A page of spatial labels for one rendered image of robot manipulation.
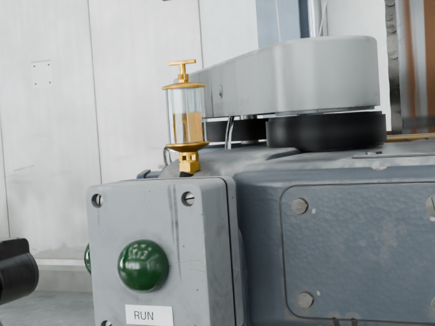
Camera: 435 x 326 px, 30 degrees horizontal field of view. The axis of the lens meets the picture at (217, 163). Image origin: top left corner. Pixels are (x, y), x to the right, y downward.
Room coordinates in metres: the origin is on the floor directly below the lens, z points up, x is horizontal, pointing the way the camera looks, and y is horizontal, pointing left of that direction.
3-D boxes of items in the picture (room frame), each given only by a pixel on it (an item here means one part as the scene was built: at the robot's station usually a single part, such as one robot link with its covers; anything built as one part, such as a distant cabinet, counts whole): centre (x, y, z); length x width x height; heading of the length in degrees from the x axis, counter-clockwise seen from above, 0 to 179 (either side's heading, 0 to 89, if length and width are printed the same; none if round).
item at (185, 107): (0.53, 0.02, 1.37); 0.03 x 0.02 x 0.03; 64
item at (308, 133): (0.61, -0.08, 1.35); 0.09 x 0.09 x 0.03
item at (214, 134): (1.00, -0.04, 1.35); 0.12 x 0.12 x 0.04
